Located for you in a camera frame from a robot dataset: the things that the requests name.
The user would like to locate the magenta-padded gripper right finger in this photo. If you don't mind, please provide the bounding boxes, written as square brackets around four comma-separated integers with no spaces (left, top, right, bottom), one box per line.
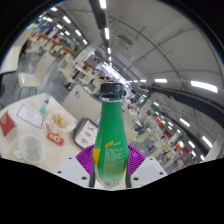
[125,144,168,188]

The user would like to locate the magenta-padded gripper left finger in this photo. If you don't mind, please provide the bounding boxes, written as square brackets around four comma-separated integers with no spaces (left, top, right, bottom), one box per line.
[54,143,98,188]

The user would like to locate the green plastic drink bottle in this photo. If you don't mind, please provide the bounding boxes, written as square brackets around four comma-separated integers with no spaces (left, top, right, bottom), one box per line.
[92,82,131,190]

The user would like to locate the red sauce packet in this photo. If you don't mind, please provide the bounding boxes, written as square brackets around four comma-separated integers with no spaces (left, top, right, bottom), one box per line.
[46,132,65,147]

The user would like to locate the clear bag of fried food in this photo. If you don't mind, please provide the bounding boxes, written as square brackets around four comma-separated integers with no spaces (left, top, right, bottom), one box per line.
[44,108,78,134]

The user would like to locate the beige chair with round hole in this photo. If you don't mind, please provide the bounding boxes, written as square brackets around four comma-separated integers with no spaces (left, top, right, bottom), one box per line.
[61,84,103,123]

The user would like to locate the small clear sanitizer bottle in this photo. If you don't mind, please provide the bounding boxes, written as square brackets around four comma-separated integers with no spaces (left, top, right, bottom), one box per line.
[39,94,52,115]

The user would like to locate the ceiling lights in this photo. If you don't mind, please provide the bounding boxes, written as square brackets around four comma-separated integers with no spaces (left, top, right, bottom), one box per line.
[39,0,219,161]

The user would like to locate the beige dining chairs group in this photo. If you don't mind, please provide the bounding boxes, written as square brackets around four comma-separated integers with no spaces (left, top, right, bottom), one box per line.
[0,31,101,89]

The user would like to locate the ceiling air conditioner unit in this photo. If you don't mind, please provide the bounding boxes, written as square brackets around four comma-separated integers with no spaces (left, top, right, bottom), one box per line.
[115,34,134,52]

